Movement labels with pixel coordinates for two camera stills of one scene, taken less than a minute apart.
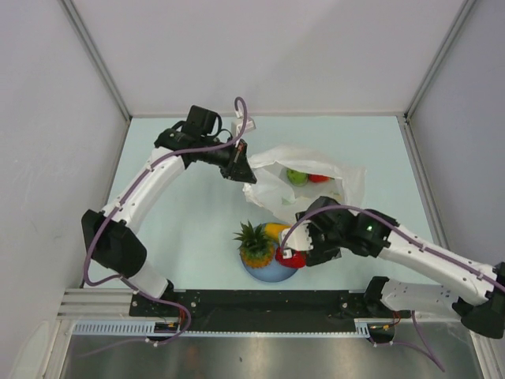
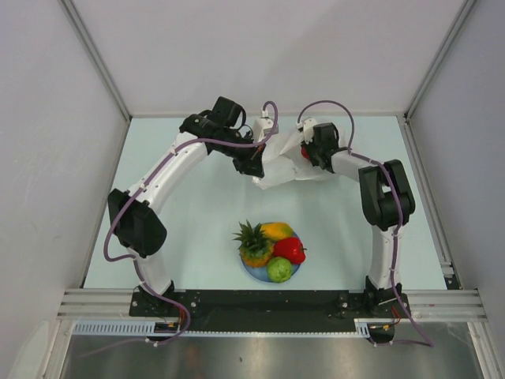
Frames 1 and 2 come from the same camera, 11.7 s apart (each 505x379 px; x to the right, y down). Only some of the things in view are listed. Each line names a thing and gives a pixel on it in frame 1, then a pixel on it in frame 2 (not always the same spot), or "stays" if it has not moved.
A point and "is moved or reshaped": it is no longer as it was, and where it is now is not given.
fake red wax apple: [318, 178] → [304, 153]
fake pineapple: [256, 250] stays
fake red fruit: [298, 260] stays
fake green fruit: [299, 178] → [278, 269]
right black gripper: [319, 255] → [314, 162]
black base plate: [260, 309] stays
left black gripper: [237, 167] → [252, 163]
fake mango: [271, 230] stays
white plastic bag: [289, 178] is moved or reshaped
